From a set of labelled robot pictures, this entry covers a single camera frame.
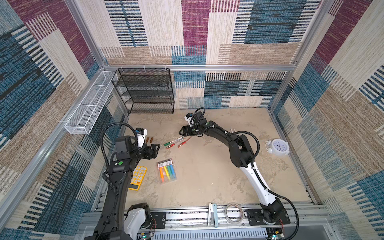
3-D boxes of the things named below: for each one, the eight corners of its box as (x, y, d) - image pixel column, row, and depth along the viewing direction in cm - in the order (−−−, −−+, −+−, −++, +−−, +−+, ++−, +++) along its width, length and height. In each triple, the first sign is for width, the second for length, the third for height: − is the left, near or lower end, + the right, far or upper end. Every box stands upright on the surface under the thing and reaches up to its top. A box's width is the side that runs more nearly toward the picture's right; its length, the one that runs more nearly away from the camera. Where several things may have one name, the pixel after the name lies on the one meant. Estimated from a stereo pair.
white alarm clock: (268, 155, 98) (271, 153, 95) (264, 141, 104) (266, 138, 101) (289, 155, 97) (292, 152, 95) (283, 141, 104) (285, 138, 101)
